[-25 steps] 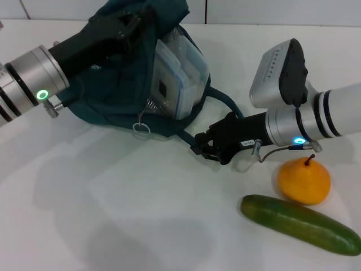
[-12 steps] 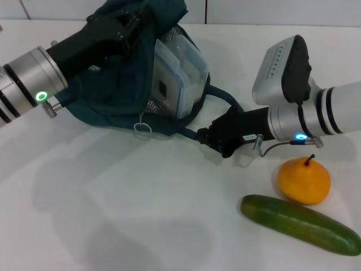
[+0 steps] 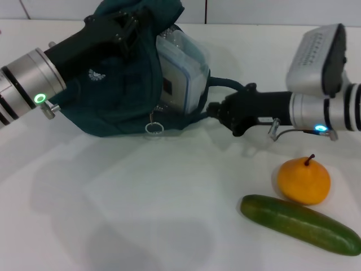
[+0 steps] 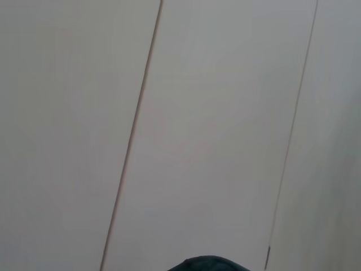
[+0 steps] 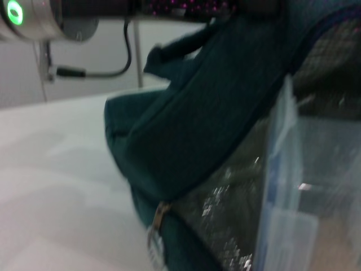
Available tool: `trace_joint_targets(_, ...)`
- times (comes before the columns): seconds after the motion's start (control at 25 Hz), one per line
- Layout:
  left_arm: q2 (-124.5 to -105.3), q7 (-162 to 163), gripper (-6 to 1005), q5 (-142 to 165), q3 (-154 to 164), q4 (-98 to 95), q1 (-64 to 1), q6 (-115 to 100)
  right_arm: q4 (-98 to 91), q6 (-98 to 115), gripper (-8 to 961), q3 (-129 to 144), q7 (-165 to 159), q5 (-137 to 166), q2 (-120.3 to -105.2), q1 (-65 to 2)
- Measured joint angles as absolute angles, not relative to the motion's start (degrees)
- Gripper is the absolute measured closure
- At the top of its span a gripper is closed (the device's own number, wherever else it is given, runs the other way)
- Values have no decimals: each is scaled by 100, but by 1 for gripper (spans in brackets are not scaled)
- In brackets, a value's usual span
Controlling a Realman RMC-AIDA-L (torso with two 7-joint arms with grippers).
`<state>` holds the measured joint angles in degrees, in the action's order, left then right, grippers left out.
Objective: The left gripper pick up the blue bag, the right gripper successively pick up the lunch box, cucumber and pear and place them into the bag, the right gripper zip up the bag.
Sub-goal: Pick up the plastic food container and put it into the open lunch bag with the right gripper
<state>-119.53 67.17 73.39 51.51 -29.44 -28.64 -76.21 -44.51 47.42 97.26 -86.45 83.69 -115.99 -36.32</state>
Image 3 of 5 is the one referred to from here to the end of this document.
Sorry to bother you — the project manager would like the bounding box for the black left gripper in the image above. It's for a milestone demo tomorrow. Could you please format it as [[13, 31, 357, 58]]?
[[43, 12, 139, 82]]

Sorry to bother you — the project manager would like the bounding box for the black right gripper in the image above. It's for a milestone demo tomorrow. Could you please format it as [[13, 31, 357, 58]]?
[[206, 82, 294, 138]]

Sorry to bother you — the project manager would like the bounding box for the clear container with blue-rimmed lid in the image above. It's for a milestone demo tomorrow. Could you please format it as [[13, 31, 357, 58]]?
[[156, 29, 211, 114]]

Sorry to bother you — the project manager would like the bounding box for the dark teal fabric bag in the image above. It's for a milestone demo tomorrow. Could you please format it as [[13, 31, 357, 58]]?
[[49, 0, 249, 138]]

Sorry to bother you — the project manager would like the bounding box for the orange pear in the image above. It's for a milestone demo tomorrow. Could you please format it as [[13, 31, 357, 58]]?
[[276, 154, 331, 206]]

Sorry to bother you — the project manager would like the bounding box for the green cucumber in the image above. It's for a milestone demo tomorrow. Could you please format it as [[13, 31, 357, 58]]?
[[240, 194, 361, 257]]

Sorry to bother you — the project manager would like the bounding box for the silver zipper pull ring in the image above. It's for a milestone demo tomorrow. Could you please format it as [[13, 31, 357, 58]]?
[[144, 111, 165, 136]]

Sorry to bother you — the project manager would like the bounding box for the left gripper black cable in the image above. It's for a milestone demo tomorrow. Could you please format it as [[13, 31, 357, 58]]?
[[39, 103, 60, 120]]

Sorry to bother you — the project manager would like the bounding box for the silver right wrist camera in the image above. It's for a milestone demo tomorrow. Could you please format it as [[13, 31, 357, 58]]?
[[285, 24, 350, 98]]

